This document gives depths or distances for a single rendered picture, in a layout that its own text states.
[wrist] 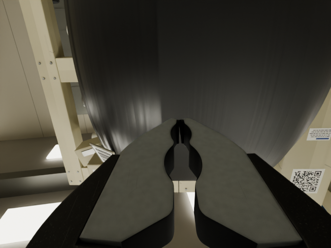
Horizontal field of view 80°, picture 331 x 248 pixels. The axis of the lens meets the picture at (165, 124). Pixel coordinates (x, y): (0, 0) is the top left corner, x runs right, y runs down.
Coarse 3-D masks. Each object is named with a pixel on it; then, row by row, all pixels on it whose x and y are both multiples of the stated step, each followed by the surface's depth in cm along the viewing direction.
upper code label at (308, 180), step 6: (294, 174) 49; (300, 174) 49; (306, 174) 48; (312, 174) 48; (318, 174) 48; (294, 180) 49; (300, 180) 49; (306, 180) 49; (312, 180) 49; (318, 180) 49; (300, 186) 50; (306, 186) 50; (312, 186) 50; (318, 186) 50; (306, 192) 51; (312, 192) 51
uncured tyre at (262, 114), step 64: (64, 0) 21; (128, 0) 17; (192, 0) 17; (256, 0) 17; (320, 0) 17; (128, 64) 19; (192, 64) 19; (256, 64) 18; (320, 64) 19; (128, 128) 23; (256, 128) 22
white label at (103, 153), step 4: (92, 144) 28; (96, 148) 28; (100, 148) 28; (104, 148) 28; (96, 152) 30; (100, 152) 29; (104, 152) 28; (108, 152) 27; (112, 152) 27; (100, 156) 31; (104, 156) 30; (108, 156) 29; (104, 160) 32
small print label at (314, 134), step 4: (312, 128) 44; (316, 128) 44; (320, 128) 44; (324, 128) 44; (328, 128) 44; (312, 132) 44; (316, 132) 44; (320, 132) 44; (324, 132) 44; (328, 132) 44; (308, 136) 44; (312, 136) 44; (316, 136) 44; (320, 136) 44; (324, 136) 44; (328, 136) 44
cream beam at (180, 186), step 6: (96, 156) 86; (90, 162) 82; (96, 162) 82; (102, 162) 82; (90, 168) 82; (96, 168) 82; (90, 174) 83; (174, 186) 84; (180, 186) 84; (186, 186) 84; (192, 186) 84
